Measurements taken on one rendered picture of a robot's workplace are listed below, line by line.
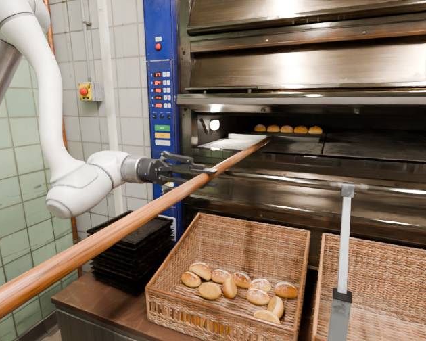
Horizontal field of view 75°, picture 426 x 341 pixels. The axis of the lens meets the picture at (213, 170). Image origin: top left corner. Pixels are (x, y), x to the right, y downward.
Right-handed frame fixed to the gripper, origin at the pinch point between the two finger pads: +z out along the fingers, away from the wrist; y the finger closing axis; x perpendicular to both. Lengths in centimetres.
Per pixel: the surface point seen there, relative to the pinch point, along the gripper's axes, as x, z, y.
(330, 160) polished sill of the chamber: -54, 33, 3
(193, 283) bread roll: -27, -18, 58
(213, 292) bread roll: -24, -7, 57
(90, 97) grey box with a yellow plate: -47, -89, -23
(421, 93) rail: -39, 57, -24
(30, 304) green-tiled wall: -19, -121, 96
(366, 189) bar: -16.3, 42.9, 3.1
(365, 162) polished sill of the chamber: -54, 46, 2
